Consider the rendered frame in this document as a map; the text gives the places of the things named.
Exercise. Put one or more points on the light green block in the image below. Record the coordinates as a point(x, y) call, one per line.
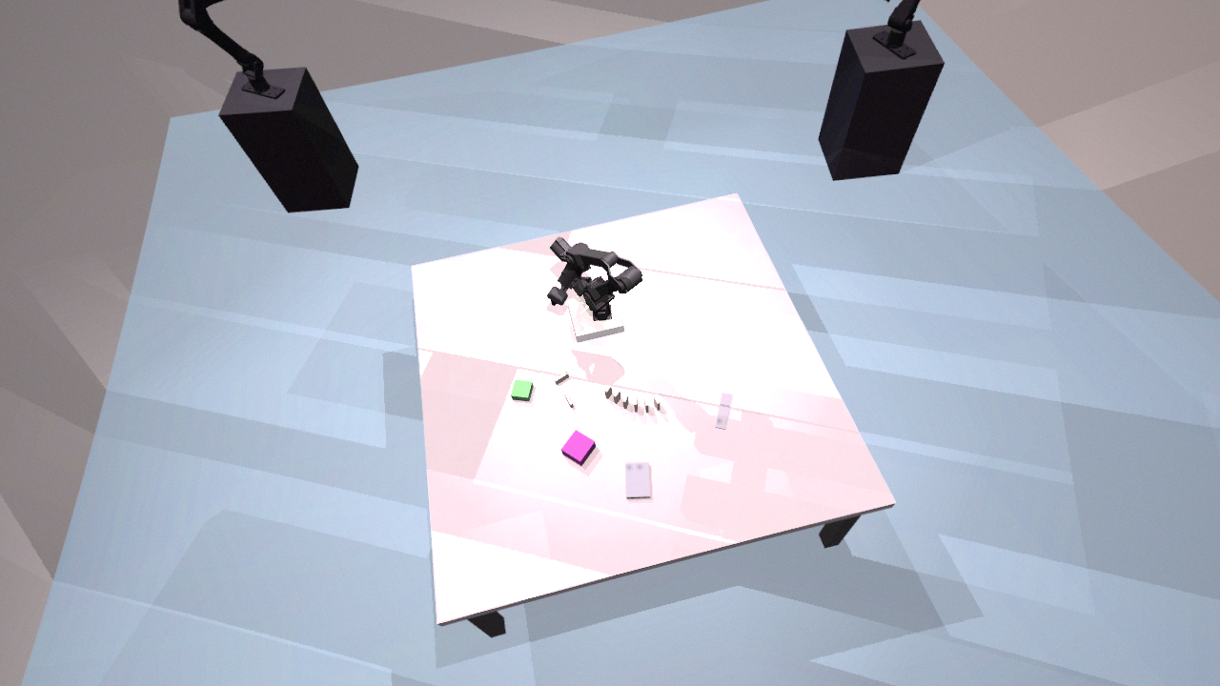
point(522, 390)

